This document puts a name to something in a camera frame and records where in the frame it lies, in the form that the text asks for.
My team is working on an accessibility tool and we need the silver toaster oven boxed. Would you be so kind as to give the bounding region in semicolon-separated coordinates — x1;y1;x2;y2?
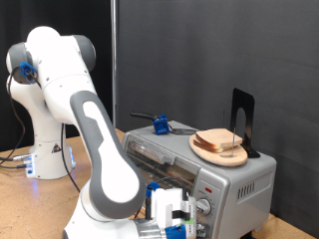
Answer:
122;119;277;239

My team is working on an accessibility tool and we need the round wooden board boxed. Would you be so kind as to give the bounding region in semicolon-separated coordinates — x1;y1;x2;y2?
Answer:
188;133;249;168

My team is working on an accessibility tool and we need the wire oven rack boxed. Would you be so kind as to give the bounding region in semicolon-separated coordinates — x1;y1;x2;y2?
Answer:
133;154;197;193

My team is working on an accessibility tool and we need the black metal bookend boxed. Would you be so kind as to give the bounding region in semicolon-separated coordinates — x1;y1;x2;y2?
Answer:
229;88;262;159

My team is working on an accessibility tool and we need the black base cable silver plug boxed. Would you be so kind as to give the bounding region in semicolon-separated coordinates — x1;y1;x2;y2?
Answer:
0;153;33;162

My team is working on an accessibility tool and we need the silver oven knob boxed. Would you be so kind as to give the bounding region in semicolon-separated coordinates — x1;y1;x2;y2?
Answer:
195;197;213;217
194;222;208;239

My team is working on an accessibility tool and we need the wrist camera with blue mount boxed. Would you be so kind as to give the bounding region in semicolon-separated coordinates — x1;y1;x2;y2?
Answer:
164;198;198;239

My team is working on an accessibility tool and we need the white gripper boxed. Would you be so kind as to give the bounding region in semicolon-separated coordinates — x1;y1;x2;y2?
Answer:
154;187;197;231

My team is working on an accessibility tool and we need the glass oven door with handle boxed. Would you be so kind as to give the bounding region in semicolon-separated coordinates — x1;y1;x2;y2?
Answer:
124;133;202;197

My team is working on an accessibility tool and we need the blue cable clip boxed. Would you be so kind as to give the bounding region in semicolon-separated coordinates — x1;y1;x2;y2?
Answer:
145;180;161;199
19;61;39;85

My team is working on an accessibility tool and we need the thin metal pin on board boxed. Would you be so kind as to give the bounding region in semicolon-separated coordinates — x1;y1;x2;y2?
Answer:
230;127;238;158

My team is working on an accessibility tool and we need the vertical metal pole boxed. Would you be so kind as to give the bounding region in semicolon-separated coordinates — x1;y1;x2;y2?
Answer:
111;0;119;127

